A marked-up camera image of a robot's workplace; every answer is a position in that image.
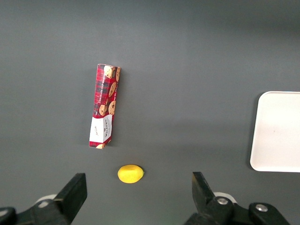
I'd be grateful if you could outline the yellow lemon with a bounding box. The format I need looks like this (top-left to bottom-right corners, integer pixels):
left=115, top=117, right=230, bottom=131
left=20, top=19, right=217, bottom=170
left=117, top=164, right=145, bottom=184

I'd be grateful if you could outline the white rectangular plastic tray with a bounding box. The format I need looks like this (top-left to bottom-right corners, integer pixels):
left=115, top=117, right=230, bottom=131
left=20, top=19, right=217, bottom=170
left=249, top=91, right=300, bottom=173

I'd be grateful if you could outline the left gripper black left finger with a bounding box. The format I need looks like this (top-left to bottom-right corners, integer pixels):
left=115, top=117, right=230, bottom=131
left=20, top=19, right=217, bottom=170
left=0, top=172, right=88, bottom=225

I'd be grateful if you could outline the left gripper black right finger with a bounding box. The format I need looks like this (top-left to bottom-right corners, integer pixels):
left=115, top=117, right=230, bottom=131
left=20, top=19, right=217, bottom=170
left=184, top=172, right=291, bottom=225

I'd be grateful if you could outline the red tartan cookie box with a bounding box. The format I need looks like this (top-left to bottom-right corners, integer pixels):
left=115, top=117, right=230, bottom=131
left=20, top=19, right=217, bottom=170
left=88, top=63, right=121, bottom=150

